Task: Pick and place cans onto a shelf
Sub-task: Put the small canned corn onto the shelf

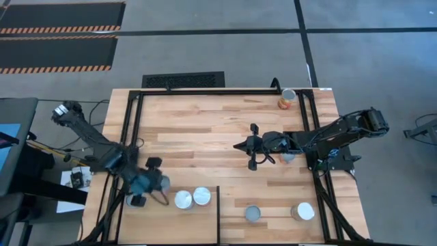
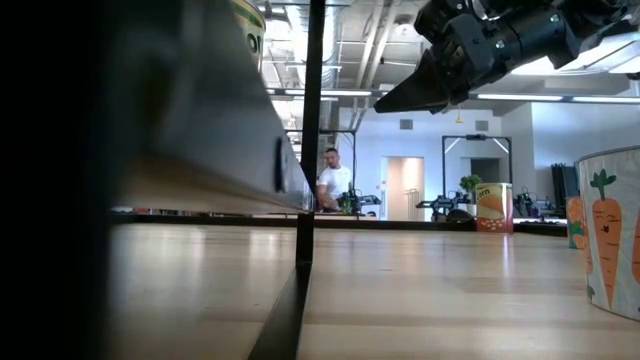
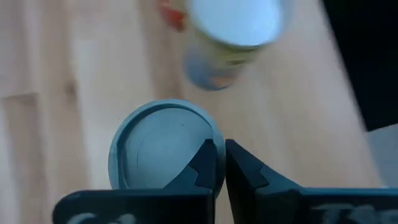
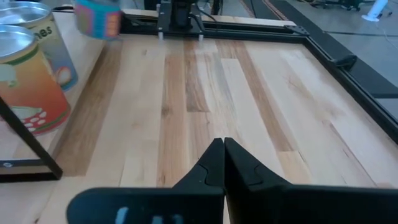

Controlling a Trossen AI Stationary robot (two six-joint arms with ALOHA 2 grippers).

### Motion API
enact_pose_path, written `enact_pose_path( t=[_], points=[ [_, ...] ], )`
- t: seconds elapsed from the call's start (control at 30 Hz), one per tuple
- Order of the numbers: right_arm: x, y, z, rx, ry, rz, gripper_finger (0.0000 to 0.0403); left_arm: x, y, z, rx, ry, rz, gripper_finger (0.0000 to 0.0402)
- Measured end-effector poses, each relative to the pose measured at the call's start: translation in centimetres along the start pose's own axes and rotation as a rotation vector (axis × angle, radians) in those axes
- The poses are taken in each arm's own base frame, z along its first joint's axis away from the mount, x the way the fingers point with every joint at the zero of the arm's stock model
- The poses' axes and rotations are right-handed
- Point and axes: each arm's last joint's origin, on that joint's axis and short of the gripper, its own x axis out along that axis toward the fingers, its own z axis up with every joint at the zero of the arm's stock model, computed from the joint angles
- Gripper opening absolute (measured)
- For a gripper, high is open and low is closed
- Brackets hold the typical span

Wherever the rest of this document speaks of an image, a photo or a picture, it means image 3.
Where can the red green peas can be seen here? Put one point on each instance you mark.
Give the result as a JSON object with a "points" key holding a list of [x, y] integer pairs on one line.
{"points": [[174, 17]]}

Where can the blue yellow-topped can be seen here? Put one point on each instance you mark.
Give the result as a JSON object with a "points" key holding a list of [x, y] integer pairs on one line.
{"points": [[236, 21]]}

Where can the orange corn can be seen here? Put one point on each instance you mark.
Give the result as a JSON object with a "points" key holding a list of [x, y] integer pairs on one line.
{"points": [[155, 149]]}

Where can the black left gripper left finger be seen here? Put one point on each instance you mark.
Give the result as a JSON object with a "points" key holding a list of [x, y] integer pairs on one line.
{"points": [[199, 174]]}

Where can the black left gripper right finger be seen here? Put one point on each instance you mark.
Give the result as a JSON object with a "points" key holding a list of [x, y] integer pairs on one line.
{"points": [[248, 186]]}

